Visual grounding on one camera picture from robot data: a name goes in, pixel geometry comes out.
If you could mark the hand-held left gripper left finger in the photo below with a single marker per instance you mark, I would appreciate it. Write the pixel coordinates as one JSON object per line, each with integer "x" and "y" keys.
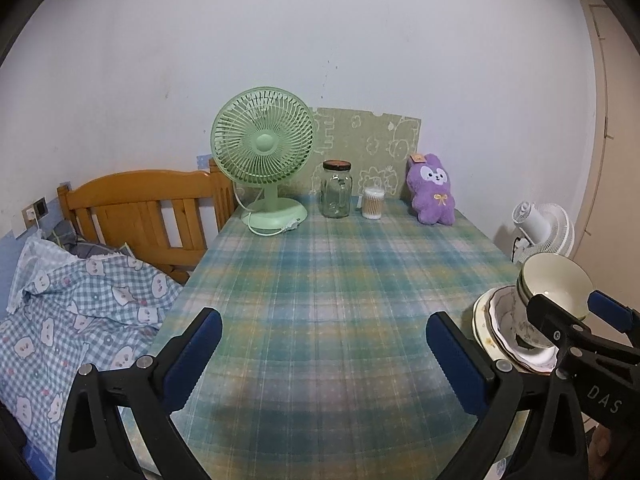
{"x": 192, "y": 360}

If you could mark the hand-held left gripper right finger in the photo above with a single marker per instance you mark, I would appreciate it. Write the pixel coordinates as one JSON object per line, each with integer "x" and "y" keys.
{"x": 455, "y": 365}

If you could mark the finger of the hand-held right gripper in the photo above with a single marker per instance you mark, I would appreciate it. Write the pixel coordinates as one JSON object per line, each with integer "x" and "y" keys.
{"x": 612, "y": 312}
{"x": 552, "y": 322}

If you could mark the large yellow flower plate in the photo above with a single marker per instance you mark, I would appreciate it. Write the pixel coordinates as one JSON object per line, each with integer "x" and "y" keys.
{"x": 481, "y": 322}

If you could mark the person's right hand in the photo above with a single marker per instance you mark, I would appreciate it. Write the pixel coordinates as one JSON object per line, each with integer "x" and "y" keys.
{"x": 602, "y": 442}

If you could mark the white clip fan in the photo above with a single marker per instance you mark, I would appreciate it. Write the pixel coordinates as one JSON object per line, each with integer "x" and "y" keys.
{"x": 545, "y": 232}

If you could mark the blue checked bear-print quilt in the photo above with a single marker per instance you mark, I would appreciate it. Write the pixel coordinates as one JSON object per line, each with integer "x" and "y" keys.
{"x": 75, "y": 320}

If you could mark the beige door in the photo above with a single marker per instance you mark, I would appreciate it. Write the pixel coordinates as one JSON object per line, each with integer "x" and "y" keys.
{"x": 620, "y": 185}

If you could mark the plaid tablecloth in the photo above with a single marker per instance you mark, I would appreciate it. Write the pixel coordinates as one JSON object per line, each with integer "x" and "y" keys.
{"x": 325, "y": 310}

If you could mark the purple plush bunny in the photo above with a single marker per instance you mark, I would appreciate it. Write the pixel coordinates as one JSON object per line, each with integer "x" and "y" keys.
{"x": 432, "y": 200}

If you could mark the grey plaid pillow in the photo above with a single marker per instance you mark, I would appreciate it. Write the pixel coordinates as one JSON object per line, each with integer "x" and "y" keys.
{"x": 65, "y": 235}

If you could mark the clear cotton swab container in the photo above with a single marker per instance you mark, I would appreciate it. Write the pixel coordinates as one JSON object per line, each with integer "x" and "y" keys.
{"x": 373, "y": 205}

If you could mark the wooden bed headboard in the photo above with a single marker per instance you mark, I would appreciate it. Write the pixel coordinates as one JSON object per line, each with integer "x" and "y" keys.
{"x": 135, "y": 187}

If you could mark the glass jar with dark lid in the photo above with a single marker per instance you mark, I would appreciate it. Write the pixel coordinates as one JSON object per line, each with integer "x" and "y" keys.
{"x": 336, "y": 195}

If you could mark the green desk fan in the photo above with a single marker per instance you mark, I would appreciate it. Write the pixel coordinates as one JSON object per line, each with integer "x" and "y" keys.
{"x": 262, "y": 142}

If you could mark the dark wall switch plate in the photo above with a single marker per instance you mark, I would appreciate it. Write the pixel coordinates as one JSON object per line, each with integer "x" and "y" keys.
{"x": 40, "y": 208}

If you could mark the white wall socket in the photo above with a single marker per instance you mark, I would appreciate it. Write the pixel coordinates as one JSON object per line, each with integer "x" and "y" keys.
{"x": 28, "y": 214}

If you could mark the green cartoon print wall sheet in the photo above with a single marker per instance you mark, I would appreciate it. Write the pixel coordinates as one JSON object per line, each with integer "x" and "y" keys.
{"x": 365, "y": 135}

